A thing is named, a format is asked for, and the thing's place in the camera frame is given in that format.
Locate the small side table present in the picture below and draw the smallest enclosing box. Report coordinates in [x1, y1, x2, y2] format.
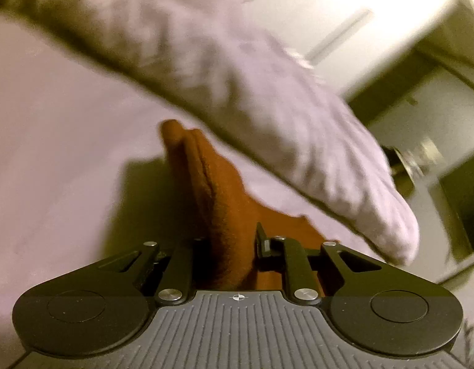
[383, 148, 415, 198]

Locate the rust brown knit cardigan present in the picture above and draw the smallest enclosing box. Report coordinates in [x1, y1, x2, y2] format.
[160, 119, 325, 291]

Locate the white wardrobe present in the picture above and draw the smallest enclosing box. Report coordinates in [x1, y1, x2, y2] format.
[243, 0, 456, 98]

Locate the purple bed sheet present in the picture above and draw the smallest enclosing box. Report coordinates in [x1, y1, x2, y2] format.
[0, 11, 388, 369]

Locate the dark door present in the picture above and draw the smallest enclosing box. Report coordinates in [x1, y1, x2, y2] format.
[349, 60, 437, 126]

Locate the purple crumpled duvet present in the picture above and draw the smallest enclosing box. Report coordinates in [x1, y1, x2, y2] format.
[3, 0, 420, 265]

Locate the black wall television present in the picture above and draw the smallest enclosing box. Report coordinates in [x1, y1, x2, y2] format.
[439, 153, 474, 250]

